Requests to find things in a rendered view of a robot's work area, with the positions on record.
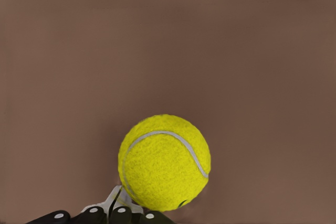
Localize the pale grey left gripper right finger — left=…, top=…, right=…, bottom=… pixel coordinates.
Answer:
left=109, top=187, right=144, bottom=224

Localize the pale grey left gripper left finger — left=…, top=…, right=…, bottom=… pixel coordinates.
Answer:
left=70, top=185, right=122, bottom=224

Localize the yellow tennis ball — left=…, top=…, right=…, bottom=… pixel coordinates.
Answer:
left=118, top=114, right=212, bottom=212

